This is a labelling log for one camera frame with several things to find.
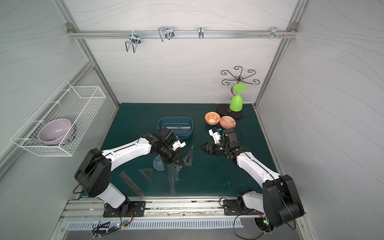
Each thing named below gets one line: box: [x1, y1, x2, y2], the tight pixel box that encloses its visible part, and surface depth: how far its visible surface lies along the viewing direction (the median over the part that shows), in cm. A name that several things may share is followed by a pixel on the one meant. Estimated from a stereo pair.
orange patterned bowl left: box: [204, 111, 221, 126], surface depth 110 cm
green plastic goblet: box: [229, 83, 247, 112], surface depth 92 cm
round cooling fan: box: [254, 217, 276, 235], surface depth 73 cm
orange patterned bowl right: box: [219, 115, 237, 130], surface depth 109 cm
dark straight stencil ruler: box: [118, 171, 145, 197], surface depth 82 cm
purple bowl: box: [38, 118, 72, 146], surface depth 62 cm
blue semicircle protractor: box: [153, 155, 165, 171], surface depth 90 cm
